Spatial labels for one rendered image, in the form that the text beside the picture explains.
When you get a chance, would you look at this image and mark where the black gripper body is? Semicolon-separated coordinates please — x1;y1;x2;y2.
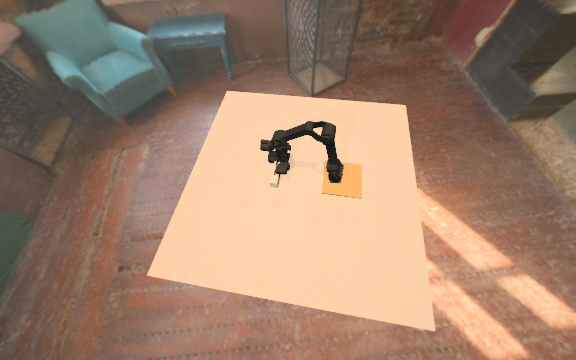
275;145;291;175

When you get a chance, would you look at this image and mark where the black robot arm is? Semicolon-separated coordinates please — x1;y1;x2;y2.
260;121;344;183

